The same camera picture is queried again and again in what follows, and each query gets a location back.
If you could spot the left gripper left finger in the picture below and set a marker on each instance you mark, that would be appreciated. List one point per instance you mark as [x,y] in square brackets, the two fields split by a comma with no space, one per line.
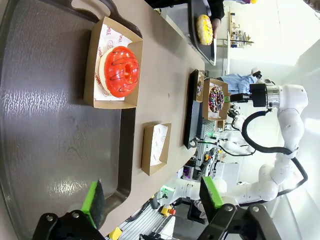
[93,202]

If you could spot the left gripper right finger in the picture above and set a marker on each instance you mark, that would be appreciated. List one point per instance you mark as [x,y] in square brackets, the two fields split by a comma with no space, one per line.
[212,197]

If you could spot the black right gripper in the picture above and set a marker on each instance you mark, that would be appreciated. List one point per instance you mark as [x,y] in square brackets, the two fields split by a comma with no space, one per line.
[258,95]

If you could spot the kraft paper food box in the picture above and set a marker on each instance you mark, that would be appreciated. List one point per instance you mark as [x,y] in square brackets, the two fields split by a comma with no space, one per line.
[136,82]
[224,86]
[147,150]
[201,74]

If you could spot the chocolate donut coloured sprinkles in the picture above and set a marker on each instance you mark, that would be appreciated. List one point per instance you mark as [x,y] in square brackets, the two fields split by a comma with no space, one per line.
[216,100]

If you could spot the white printed paper liner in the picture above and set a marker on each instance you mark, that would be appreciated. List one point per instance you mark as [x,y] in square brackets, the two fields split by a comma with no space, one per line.
[160,142]
[215,115]
[115,35]

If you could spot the black baking tray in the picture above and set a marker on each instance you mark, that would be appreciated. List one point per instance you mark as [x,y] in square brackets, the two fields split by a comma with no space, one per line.
[200,51]

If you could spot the yellow frosted donut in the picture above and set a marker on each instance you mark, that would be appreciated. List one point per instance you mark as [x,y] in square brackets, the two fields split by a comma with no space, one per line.
[204,29]

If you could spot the red glazed donut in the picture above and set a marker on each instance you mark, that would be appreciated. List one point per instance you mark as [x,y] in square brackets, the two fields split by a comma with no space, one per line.
[117,75]

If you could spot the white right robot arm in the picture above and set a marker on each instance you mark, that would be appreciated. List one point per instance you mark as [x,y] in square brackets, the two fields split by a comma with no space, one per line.
[292,120]

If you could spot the black plastic serving tray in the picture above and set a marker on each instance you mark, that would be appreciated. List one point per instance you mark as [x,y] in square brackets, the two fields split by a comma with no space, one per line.
[191,120]

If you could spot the brown plastic serving tray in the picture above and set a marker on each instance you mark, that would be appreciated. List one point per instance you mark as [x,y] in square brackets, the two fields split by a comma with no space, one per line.
[50,125]

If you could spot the person's left hand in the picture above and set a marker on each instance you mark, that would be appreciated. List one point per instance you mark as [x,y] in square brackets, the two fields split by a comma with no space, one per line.
[216,25]

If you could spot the person in blue shirt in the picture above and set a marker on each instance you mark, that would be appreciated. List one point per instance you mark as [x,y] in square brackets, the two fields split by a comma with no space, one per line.
[240,82]

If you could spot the purple lit device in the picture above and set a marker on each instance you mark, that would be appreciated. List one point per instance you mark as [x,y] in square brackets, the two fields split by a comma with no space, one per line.
[187,172]

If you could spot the green lit device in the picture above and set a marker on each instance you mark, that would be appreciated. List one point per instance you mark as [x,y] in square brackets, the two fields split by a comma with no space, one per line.
[167,190]

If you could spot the yellow box red button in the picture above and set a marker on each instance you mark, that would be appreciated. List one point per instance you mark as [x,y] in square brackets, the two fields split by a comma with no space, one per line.
[168,210]

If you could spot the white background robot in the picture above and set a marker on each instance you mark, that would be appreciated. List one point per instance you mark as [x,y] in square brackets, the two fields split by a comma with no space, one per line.
[236,147]

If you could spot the white shelf with items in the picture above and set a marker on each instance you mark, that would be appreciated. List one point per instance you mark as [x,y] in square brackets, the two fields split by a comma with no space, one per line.
[237,35]

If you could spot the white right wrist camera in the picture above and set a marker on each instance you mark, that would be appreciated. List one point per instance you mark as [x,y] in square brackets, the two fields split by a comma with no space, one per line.
[268,82]

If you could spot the aluminium frame stand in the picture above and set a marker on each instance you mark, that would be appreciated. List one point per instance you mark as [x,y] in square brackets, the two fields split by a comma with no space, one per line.
[150,220]

